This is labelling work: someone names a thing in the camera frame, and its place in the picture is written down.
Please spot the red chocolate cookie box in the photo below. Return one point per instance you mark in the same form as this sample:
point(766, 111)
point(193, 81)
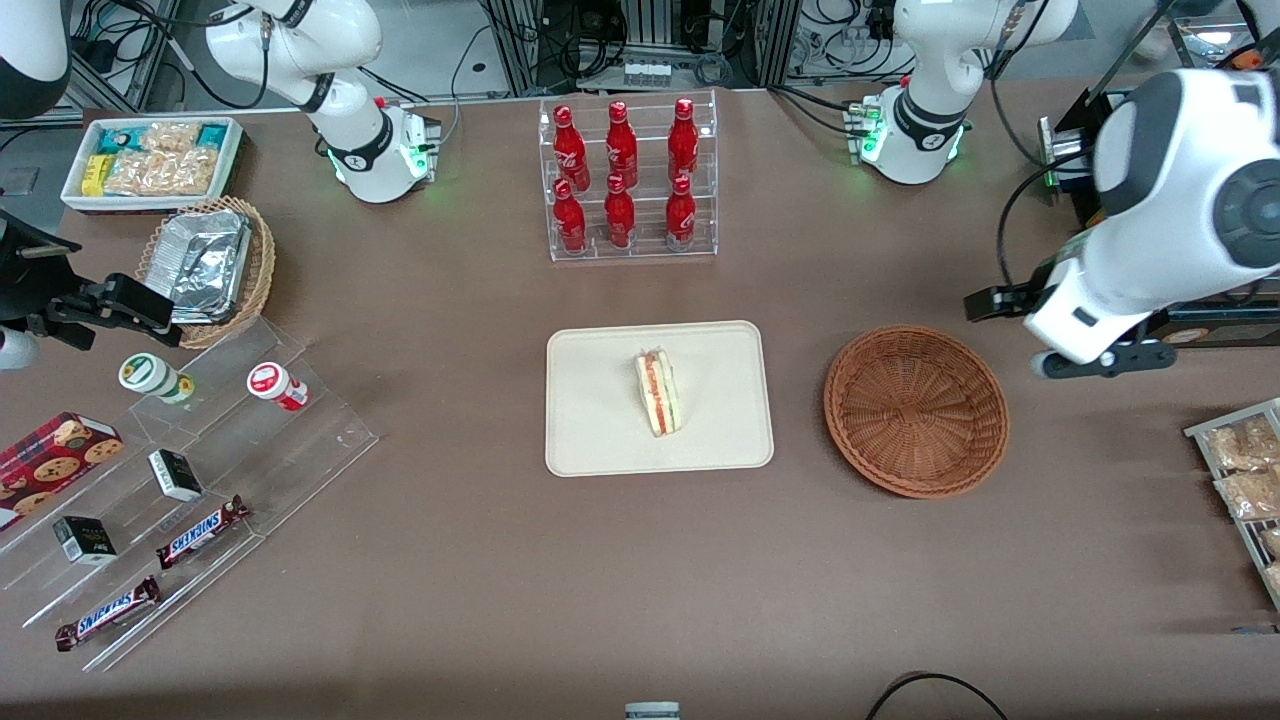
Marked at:
point(50, 460)

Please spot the red cola bottle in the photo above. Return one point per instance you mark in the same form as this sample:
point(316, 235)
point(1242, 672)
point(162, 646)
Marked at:
point(570, 150)
point(621, 145)
point(683, 140)
point(619, 220)
point(681, 220)
point(570, 225)

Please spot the brown round wicker basket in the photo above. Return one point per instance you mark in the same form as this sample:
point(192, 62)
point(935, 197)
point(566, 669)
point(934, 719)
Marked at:
point(915, 410)

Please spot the white power strip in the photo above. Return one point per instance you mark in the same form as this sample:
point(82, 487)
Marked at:
point(645, 73)

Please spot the clear bag of crackers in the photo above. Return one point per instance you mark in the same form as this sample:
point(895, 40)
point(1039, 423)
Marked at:
point(1250, 495)
point(1270, 542)
point(1273, 580)
point(1240, 445)

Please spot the small grey device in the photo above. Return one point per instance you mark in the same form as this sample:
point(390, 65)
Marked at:
point(652, 712)

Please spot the large clear cracker bag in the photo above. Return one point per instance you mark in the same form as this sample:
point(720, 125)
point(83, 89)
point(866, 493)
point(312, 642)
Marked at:
point(160, 172)

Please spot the clear acrylic bottle rack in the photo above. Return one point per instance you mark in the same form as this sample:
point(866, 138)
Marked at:
point(650, 250)

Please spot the clear acrylic stepped display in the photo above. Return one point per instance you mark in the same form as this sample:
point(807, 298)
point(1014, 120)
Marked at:
point(300, 440)

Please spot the white bottle with green lid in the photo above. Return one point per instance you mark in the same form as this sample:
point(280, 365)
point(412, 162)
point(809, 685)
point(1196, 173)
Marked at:
point(150, 375)

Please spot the yellow snack packet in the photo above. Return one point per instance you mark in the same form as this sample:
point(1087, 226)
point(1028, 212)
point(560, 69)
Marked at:
point(95, 175)

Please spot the light tan wicker basket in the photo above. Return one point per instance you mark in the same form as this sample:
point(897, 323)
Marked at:
point(262, 270)

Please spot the Snickers chocolate bar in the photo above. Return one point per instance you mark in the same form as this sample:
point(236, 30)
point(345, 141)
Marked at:
point(200, 532)
point(105, 614)

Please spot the triangle sandwich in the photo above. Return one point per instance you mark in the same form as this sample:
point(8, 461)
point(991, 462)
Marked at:
point(658, 395)

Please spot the teal snack packet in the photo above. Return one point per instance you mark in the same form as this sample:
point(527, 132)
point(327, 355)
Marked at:
point(120, 138)
point(212, 136)

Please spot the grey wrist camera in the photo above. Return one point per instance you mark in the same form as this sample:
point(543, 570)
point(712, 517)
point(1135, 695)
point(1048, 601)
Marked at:
point(1047, 365)
point(15, 350)

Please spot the aluminium profile frame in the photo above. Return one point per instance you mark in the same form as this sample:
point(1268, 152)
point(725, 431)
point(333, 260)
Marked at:
point(520, 50)

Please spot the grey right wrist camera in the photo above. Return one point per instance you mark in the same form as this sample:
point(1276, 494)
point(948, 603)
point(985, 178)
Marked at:
point(15, 350)

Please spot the cream rectangular tray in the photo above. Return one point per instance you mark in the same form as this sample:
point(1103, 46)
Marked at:
point(600, 400)

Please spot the aluminium foil container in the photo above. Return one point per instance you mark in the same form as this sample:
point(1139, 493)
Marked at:
point(205, 260)

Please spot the white bottle with red lid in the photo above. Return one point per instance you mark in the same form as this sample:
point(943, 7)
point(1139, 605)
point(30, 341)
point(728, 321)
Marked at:
point(272, 384)

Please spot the grey snack display rack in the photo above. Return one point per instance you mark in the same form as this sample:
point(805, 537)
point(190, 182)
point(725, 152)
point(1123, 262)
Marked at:
point(1200, 432)

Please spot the white plastic snack bin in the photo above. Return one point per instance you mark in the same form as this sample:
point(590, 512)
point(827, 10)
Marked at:
point(75, 200)

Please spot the small clear cracker bag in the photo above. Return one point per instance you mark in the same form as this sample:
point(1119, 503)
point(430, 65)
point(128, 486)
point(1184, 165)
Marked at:
point(170, 136)

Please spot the small black box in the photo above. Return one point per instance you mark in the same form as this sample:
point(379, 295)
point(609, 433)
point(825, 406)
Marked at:
point(85, 540)
point(175, 475)

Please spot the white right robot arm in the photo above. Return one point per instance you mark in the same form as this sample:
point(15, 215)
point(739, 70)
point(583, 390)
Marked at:
point(350, 100)

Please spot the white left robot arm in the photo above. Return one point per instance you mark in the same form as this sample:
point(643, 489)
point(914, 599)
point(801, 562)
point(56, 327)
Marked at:
point(1170, 150)

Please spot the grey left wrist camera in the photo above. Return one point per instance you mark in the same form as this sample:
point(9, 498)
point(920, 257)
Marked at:
point(1047, 365)

